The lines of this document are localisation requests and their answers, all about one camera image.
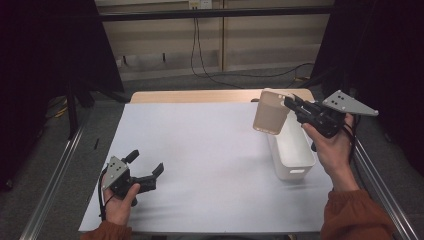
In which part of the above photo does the yellow floor cable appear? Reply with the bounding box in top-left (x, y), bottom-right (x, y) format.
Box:
top-left (49, 98), bottom-right (69, 119)

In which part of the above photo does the white wall outlet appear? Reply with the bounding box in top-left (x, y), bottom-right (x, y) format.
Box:
top-left (187, 0), bottom-right (214, 11)

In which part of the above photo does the black horizontal bar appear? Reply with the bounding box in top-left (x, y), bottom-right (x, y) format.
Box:
top-left (97, 5), bottom-right (335, 23)

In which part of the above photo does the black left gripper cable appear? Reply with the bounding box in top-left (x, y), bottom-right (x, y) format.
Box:
top-left (97, 166), bottom-right (116, 222)

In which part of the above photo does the aluminium floor rail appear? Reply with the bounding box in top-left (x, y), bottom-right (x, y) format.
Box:
top-left (346, 99), bottom-right (422, 240)
top-left (19, 123), bottom-right (88, 240)

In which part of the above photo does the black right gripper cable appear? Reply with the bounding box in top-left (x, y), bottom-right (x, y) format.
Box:
top-left (343, 114), bottom-right (359, 164)

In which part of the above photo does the black hanging wall cable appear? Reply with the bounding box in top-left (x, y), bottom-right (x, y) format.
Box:
top-left (190, 17), bottom-right (316, 90)

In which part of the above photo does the person's left hand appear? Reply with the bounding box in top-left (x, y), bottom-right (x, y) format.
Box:
top-left (101, 181), bottom-right (142, 227)

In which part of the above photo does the white table mat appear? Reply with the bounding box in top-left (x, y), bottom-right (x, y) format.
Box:
top-left (78, 100), bottom-right (334, 234)

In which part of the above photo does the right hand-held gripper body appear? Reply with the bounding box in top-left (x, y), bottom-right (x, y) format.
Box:
top-left (295, 89), bottom-right (380, 140)

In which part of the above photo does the black curtain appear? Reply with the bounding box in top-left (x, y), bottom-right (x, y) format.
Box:
top-left (0, 0), bottom-right (126, 193)
top-left (309, 0), bottom-right (424, 176)

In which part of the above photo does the beige phone case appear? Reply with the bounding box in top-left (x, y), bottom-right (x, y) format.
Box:
top-left (252, 87), bottom-right (296, 136)

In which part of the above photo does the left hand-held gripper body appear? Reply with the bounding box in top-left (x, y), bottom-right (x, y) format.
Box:
top-left (101, 155), bottom-right (158, 207)

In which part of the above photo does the person's right hand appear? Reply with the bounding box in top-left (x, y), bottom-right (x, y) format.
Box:
top-left (301, 113), bottom-right (360, 193)

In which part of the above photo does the white plastic storage bin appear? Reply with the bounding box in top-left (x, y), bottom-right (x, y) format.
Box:
top-left (266, 109), bottom-right (317, 182)

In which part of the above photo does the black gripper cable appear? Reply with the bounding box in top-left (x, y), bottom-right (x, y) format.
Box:
top-left (343, 114), bottom-right (359, 164)
top-left (97, 166), bottom-right (116, 222)

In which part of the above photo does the black metal stand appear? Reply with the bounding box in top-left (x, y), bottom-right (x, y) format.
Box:
top-left (65, 78), bottom-right (132, 140)

